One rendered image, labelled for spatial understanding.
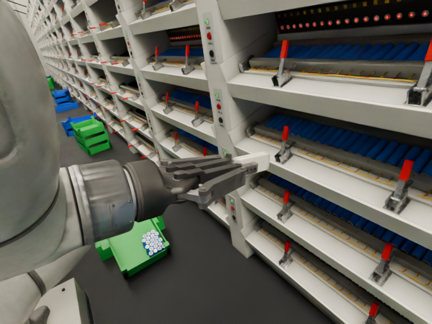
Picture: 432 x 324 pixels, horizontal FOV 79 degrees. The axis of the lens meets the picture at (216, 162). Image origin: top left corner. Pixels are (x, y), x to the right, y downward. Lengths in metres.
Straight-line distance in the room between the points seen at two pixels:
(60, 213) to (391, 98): 0.47
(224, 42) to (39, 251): 0.61
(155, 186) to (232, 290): 0.76
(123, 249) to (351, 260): 0.87
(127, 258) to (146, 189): 0.91
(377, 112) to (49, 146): 0.45
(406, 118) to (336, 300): 0.56
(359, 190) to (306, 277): 0.40
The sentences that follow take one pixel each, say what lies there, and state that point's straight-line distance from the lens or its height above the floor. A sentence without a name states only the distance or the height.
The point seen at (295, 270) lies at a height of 0.11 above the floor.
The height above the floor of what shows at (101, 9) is 1.01.
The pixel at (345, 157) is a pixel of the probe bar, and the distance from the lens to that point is 0.63.
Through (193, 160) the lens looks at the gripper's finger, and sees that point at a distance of 0.41.
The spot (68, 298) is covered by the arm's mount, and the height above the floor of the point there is 0.27.
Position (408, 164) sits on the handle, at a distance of 0.54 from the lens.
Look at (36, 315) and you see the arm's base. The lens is 0.82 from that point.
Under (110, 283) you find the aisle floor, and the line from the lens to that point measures 1.20.
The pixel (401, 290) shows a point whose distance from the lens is 0.70.
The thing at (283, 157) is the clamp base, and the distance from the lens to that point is 0.68.
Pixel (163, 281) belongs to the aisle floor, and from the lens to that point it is 1.11.
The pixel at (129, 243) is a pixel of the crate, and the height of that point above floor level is 0.05.
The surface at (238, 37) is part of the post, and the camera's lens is 0.77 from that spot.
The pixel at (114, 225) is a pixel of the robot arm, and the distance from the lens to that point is 0.31.
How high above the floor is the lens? 0.83
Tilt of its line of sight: 28 degrees down
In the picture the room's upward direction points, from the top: 9 degrees counter-clockwise
